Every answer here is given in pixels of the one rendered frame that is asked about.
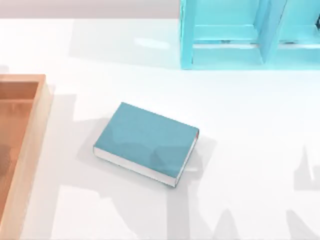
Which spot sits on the shallow salmon-coloured box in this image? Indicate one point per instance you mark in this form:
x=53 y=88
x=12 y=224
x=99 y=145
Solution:
x=32 y=140

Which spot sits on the light blue rack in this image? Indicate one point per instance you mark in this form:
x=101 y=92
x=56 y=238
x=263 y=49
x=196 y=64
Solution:
x=225 y=55

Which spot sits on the teal blue book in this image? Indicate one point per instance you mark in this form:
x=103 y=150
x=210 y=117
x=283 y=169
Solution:
x=145 y=140

